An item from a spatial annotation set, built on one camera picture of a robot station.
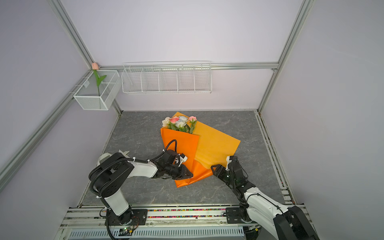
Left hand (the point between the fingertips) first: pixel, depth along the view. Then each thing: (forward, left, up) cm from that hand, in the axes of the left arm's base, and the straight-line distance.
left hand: (191, 178), depth 84 cm
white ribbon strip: (+21, +44, -3) cm, 49 cm away
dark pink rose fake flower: (+43, +11, +3) cm, 44 cm away
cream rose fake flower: (+42, +18, +2) cm, 46 cm away
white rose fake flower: (+39, +6, +4) cm, 40 cm away
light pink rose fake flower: (+44, -2, +1) cm, 44 cm away
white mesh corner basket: (+60, +55, +20) cm, 84 cm away
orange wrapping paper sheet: (+21, -10, -1) cm, 23 cm away
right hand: (+4, -13, +1) cm, 14 cm away
